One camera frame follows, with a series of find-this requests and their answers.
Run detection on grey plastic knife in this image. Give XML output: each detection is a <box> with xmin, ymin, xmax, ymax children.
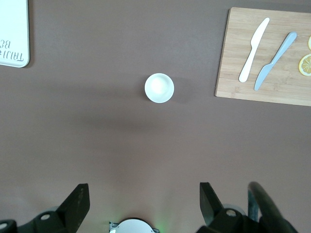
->
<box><xmin>254</xmin><ymin>32</ymin><xmax>297</xmax><ymax>91</ymax></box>

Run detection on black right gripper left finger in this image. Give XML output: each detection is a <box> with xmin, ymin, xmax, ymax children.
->
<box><xmin>31</xmin><ymin>183</ymin><xmax>91</xmax><ymax>233</ymax></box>

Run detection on bamboo cutting board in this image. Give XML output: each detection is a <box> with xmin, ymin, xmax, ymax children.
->
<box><xmin>214</xmin><ymin>7</ymin><xmax>311</xmax><ymax>107</ymax></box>

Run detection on white plastic knife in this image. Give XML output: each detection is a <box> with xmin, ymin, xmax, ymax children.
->
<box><xmin>238</xmin><ymin>17</ymin><xmax>270</xmax><ymax>83</ymax></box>

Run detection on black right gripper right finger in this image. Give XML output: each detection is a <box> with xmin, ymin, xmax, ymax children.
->
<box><xmin>196</xmin><ymin>182</ymin><xmax>251</xmax><ymax>233</ymax></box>

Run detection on cream tray with bear print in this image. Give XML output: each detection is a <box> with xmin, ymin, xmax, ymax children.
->
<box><xmin>0</xmin><ymin>0</ymin><xmax>30</xmax><ymax>68</ymax></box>

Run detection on white plastic cup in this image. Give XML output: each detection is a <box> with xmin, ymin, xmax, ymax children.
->
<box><xmin>144</xmin><ymin>73</ymin><xmax>175</xmax><ymax>104</ymax></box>

